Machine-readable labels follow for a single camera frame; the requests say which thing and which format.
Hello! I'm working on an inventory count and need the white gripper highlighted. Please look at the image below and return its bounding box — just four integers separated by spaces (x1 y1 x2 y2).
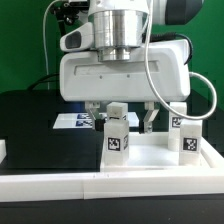
60 40 190 134

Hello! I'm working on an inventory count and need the white square tabletop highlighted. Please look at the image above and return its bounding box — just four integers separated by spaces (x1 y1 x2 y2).
100 132 213 172

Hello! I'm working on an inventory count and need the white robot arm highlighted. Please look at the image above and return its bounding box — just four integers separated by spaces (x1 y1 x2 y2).
60 0 204 131

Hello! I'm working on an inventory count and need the white marker sheet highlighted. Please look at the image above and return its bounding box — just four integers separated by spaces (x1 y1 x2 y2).
53 112 139 129

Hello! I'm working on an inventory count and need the white U-shaped obstacle fence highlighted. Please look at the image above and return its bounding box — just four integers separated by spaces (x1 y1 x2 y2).
0 142 224 202

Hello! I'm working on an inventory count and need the black cable bundle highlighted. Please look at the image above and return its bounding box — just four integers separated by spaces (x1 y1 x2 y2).
27 73 62 92

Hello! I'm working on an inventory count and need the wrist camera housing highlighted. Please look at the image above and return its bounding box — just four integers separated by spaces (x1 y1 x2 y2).
60 22 94 52

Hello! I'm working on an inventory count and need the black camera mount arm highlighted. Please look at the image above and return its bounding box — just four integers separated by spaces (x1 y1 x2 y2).
50 0 89 36

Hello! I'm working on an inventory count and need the white cable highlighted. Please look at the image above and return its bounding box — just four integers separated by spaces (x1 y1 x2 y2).
42 0 63 90

